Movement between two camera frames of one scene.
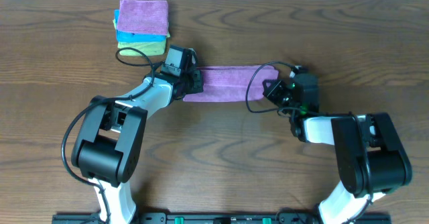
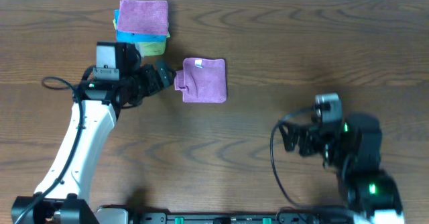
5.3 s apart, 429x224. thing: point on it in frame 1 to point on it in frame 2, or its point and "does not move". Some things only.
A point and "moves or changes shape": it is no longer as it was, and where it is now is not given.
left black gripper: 195,81 to 162,76
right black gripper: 271,93 to 308,133
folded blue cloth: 126,35 does not move
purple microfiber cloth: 228,83 moves or changes shape
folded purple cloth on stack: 145,17 does not move
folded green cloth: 149,48 does not move
